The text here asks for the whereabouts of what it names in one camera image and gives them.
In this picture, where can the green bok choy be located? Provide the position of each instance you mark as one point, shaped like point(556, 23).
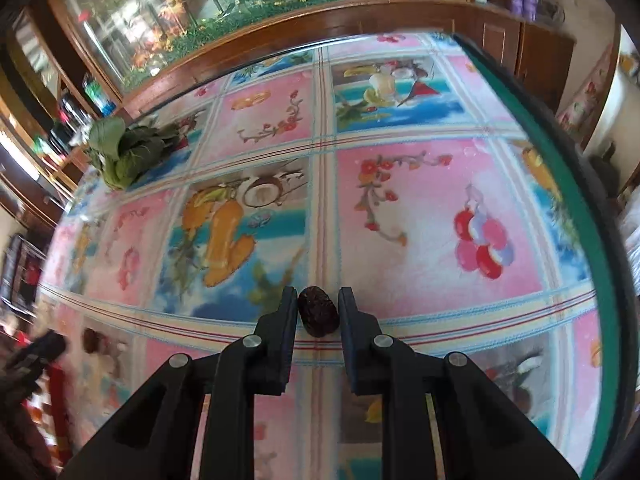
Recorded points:
point(125, 150)

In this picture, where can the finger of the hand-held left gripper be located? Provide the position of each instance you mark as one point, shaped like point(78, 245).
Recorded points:
point(35, 355)

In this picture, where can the red box with white inside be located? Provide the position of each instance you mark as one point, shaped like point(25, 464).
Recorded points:
point(57, 410)

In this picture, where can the pile of dates and longans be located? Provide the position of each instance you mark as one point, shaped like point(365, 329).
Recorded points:
point(92, 342)

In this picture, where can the printed tablecloth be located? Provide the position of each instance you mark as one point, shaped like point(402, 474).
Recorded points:
point(425, 200)

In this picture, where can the black kettle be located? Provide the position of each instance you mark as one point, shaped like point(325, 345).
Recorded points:
point(67, 110)

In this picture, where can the black metal rack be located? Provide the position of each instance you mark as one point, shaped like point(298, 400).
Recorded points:
point(20, 270)

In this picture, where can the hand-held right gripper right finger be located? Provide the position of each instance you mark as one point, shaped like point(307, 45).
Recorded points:
point(347, 340)

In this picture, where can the green soda bottle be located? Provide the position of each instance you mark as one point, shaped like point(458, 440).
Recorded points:
point(97, 95)

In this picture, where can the flower painted glass panel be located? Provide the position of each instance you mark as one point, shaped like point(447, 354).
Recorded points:
point(150, 20)

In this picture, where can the floral cloth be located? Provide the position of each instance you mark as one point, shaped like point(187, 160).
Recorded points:
point(585, 95)

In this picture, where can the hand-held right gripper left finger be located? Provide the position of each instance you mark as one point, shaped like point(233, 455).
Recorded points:
point(287, 340)

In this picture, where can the dark red date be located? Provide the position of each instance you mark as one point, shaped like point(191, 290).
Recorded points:
point(318, 310)

